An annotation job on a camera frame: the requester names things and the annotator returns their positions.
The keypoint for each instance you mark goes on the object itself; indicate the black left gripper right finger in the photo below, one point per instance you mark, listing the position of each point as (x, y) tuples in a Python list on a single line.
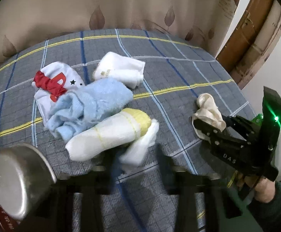
[(177, 181)]

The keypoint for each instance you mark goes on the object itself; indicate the white garment with red trim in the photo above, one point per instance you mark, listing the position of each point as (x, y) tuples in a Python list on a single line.
[(51, 82)]

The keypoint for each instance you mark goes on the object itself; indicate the beige leaf print curtain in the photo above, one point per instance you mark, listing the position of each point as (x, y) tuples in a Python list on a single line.
[(24, 23)]

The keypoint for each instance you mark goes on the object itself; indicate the person's right hand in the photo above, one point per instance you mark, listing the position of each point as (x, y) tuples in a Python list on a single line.
[(264, 188)]

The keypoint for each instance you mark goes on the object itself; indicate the white and yellow fluffy sock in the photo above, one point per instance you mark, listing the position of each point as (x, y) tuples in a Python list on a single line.
[(124, 127)]

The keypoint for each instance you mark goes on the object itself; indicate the round silver metal tin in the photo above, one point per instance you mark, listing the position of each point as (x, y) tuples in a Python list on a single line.
[(25, 176)]

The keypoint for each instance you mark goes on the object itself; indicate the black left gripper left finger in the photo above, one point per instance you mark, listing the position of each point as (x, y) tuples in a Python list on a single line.
[(92, 185)]

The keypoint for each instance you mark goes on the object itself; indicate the grey plaid bed sheet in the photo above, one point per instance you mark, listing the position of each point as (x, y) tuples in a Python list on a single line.
[(175, 74)]

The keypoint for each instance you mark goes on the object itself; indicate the dark green sleeve forearm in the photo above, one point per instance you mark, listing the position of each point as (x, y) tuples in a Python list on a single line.
[(268, 215)]

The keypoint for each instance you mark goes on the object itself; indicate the white towel with gold logo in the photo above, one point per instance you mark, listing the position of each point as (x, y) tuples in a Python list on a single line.
[(127, 70)]

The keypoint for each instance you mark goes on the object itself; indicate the brown wooden door frame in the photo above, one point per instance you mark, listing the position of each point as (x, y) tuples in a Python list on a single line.
[(252, 41)]

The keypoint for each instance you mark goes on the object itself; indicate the cream silk cloth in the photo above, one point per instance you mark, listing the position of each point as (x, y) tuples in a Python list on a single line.
[(209, 113)]

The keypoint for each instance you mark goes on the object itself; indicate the light blue fluffy towel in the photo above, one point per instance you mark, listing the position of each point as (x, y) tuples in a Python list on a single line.
[(80, 109)]

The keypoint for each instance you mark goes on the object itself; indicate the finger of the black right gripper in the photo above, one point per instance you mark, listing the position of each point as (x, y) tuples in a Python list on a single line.
[(211, 133), (237, 123)]

